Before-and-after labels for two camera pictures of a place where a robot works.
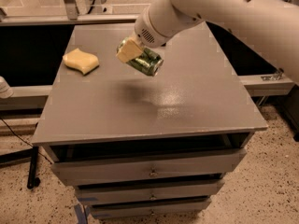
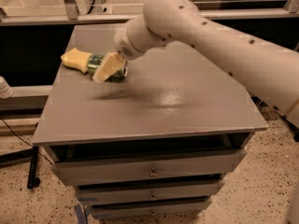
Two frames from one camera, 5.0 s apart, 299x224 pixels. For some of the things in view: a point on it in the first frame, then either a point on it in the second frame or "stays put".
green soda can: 149,62 to 94,61
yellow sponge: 80,60 stays put
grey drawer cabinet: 140,146 stays put
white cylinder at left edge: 6,91 stays put
